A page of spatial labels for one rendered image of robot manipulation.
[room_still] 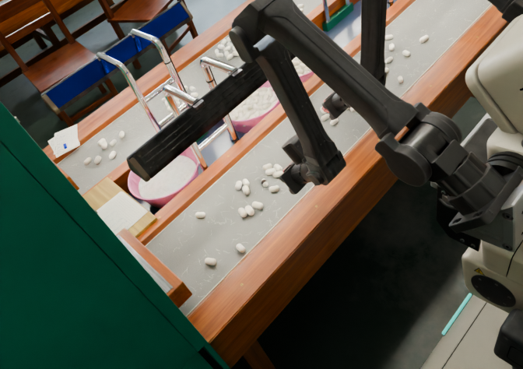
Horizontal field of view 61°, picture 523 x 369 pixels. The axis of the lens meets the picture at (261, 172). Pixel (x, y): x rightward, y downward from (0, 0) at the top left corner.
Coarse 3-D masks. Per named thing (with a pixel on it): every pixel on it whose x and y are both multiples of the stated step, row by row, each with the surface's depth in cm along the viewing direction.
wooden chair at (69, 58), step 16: (16, 0) 292; (32, 0) 298; (48, 0) 303; (0, 16) 290; (48, 16) 308; (0, 32) 293; (16, 32) 300; (64, 32) 318; (64, 48) 323; (80, 48) 316; (48, 64) 313; (64, 64) 306; (80, 64) 300; (32, 80) 302; (48, 80) 296; (112, 96) 324; (64, 112) 305; (80, 112) 314
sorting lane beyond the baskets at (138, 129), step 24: (312, 0) 219; (216, 48) 212; (192, 72) 203; (216, 72) 198; (120, 120) 192; (144, 120) 187; (96, 144) 185; (120, 144) 180; (72, 168) 178; (96, 168) 174
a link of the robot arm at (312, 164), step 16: (240, 32) 82; (240, 48) 84; (256, 48) 84; (272, 48) 85; (272, 64) 86; (288, 64) 88; (272, 80) 90; (288, 80) 89; (288, 96) 91; (304, 96) 93; (288, 112) 96; (304, 112) 94; (304, 128) 96; (320, 128) 97; (304, 144) 101; (320, 144) 99; (320, 160) 100; (336, 160) 104
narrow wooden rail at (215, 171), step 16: (400, 0) 194; (352, 48) 179; (320, 80) 171; (272, 112) 165; (256, 128) 161; (272, 128) 162; (240, 144) 158; (256, 144) 159; (224, 160) 154; (208, 176) 151; (192, 192) 148; (176, 208) 145; (160, 224) 142; (144, 240) 140
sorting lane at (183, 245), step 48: (432, 0) 192; (480, 0) 183; (384, 48) 178; (432, 48) 170; (336, 144) 149; (240, 192) 146; (288, 192) 140; (192, 240) 138; (240, 240) 133; (192, 288) 126
